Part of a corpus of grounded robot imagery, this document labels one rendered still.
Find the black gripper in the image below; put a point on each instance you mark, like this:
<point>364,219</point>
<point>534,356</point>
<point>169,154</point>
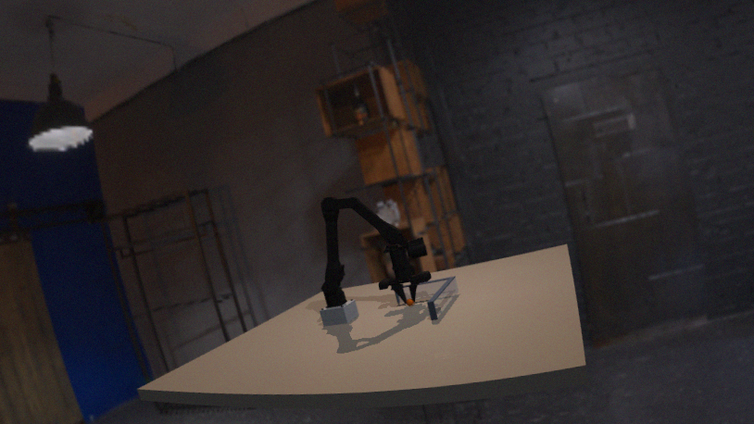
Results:
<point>403,275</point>

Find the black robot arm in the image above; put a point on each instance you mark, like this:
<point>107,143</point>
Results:
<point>335,296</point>

